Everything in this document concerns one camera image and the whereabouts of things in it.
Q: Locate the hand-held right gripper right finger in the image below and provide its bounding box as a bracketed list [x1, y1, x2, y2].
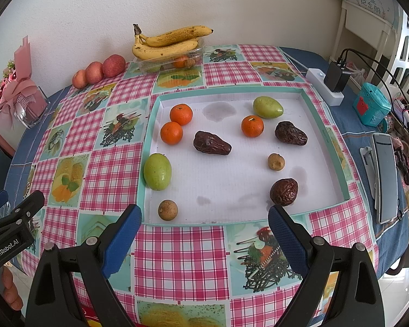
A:
[268, 205, 385, 327]

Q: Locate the brown kiwi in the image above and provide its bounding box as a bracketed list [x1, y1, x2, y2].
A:
[158, 199, 178, 221]
[267, 153, 286, 171]

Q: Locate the dark red apple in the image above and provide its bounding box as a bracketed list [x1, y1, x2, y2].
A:
[102, 54, 126, 78]

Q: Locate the clear plastic fruit container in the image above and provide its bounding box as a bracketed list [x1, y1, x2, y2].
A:
[134, 39, 205, 74]

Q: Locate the pale red apple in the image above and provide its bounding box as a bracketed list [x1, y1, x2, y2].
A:
[72, 70, 88, 89]

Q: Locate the black charger cable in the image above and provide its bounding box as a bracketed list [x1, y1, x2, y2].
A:
[339, 48, 409, 116]

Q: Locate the white power cable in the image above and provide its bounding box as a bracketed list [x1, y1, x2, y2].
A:
[281, 50, 311, 74]

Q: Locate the clear square vase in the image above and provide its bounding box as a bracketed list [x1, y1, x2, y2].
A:
[15, 87, 51, 129]

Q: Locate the white lattice shelf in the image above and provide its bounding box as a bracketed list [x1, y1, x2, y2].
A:
[383, 10, 409, 110]

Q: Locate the blue tablecloth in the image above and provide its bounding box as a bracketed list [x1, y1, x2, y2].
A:
[5, 46, 409, 273]

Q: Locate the black charger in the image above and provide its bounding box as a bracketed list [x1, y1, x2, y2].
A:
[324, 59, 351, 92]

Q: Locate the green pear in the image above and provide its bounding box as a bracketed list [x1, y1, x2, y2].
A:
[253, 96, 284, 120]

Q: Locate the round dark wrinkled passion fruit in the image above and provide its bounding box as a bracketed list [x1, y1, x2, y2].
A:
[269, 178, 299, 207]

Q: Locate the pink checked printed tablecloth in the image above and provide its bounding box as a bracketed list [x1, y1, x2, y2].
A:
[20, 44, 379, 327]

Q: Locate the yellow banana bunch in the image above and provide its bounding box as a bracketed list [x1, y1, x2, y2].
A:
[132, 24, 214, 62]

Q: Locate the white tray with teal rim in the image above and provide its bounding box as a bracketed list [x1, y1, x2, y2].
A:
[136, 87, 353, 226]

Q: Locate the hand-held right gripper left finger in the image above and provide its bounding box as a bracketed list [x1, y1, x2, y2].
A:
[25, 204, 143, 327]

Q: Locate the white phone stand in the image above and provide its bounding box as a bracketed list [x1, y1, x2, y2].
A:
[359, 146, 379, 200]

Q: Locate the person's left hand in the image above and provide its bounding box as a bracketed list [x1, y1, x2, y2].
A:
[2, 266, 24, 311]

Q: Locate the white wooden stand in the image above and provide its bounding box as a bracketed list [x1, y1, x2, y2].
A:
[330, 0, 401, 75]

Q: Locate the pile of small sundries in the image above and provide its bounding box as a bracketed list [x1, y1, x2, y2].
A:
[383, 107, 409, 208]

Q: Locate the pear-shaped dark wrinkled passion fruit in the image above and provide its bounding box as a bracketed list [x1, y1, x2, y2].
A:
[275, 121, 308, 146]

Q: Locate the teal tin box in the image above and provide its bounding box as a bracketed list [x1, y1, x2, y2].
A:
[353, 82, 392, 125]

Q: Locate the grey tablet on stand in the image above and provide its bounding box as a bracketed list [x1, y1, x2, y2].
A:
[371, 134, 400, 225]

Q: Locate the white power strip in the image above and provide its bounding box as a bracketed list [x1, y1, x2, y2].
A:
[306, 68, 345, 107]

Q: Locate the green mango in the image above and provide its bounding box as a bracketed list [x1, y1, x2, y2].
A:
[143, 153, 173, 191]

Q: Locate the pink wrapped flower bouquet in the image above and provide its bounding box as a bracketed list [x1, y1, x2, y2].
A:
[0, 36, 38, 130]

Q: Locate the long dark wrinkled passion fruit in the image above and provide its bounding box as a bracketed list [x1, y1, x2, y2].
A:
[193, 131, 232, 156]

